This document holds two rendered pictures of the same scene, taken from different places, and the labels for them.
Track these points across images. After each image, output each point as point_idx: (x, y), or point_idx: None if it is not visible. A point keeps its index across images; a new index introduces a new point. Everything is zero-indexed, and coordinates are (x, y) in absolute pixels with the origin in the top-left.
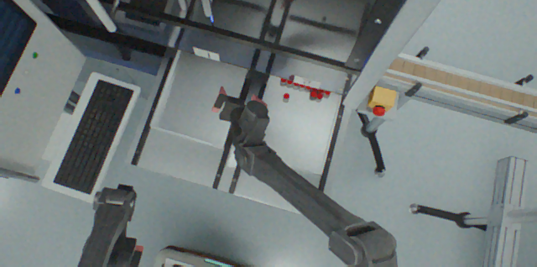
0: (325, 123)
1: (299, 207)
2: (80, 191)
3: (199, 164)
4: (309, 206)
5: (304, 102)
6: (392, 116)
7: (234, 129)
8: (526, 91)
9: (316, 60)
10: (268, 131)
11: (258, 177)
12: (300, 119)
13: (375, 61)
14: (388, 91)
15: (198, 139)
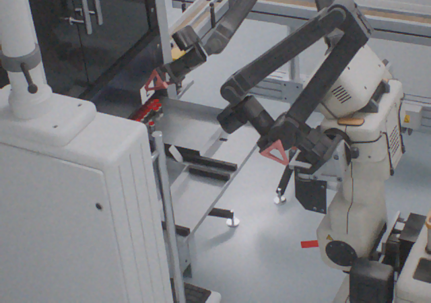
0: (184, 112)
1: None
2: (205, 299)
3: (201, 189)
4: None
5: (160, 122)
6: (190, 79)
7: (189, 57)
8: (192, 6)
9: (141, 42)
10: (180, 145)
11: (231, 30)
12: (176, 126)
13: None
14: (171, 51)
15: (176, 182)
